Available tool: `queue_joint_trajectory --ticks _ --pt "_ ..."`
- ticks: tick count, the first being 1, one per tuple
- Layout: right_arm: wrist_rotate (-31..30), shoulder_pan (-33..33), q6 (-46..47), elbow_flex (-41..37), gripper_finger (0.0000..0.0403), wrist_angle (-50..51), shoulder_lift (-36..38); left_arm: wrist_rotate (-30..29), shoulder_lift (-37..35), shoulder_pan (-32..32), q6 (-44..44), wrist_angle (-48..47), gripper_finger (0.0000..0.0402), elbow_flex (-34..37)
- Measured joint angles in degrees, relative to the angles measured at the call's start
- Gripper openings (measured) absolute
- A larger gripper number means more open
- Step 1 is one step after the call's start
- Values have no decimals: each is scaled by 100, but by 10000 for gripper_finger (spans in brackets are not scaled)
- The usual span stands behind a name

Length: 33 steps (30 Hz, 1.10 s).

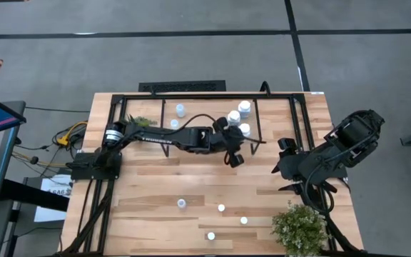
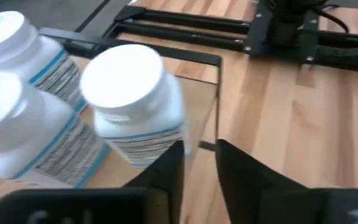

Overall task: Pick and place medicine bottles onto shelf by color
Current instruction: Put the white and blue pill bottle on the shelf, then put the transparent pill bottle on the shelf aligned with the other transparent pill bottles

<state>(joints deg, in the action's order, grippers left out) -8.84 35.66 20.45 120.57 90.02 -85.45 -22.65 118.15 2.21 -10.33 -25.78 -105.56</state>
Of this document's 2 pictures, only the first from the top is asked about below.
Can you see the orange pill vial white cap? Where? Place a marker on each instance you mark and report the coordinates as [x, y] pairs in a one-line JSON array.
[[221, 207]]

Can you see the bushy green potted plant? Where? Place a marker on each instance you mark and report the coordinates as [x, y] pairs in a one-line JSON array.
[[300, 228]]

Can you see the small green plant sprig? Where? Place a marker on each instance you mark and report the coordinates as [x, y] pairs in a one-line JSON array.
[[140, 120]]

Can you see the black metal table frame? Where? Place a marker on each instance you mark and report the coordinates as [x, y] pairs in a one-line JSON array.
[[205, 96]]

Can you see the white medicine bottle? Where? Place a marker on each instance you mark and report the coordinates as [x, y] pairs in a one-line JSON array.
[[234, 117], [244, 129], [244, 107]]

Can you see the black crossbeam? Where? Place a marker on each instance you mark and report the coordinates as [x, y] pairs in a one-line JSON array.
[[34, 195]]

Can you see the yellow pill vial white cap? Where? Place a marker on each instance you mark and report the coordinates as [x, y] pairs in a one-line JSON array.
[[243, 220]]

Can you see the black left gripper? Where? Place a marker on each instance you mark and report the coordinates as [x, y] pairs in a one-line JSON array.
[[227, 142]]

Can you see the blue pill vial white cap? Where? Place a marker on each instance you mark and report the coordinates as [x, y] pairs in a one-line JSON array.
[[181, 203], [174, 124], [180, 110], [210, 235]]

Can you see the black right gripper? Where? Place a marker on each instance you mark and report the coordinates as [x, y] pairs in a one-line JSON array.
[[296, 162]]

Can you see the wooden shelf black metal legs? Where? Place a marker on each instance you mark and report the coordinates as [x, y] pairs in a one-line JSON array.
[[205, 110]]

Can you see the white printed paper sheet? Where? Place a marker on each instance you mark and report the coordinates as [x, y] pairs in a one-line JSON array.
[[54, 188]]

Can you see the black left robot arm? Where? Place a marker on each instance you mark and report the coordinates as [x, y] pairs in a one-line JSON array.
[[184, 137]]

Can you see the black floor grille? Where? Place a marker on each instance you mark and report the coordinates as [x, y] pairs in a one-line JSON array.
[[182, 86]]

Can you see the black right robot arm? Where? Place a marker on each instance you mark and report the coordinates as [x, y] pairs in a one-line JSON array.
[[351, 135]]

